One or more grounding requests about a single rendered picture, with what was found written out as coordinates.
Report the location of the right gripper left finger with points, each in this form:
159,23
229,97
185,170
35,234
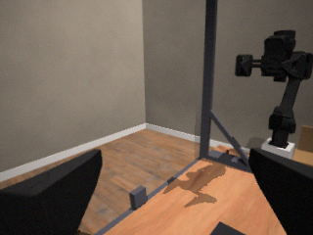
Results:
52,202

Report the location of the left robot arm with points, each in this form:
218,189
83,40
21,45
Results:
282,43

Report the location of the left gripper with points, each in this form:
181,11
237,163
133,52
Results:
294,68

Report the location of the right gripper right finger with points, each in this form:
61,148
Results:
288,187

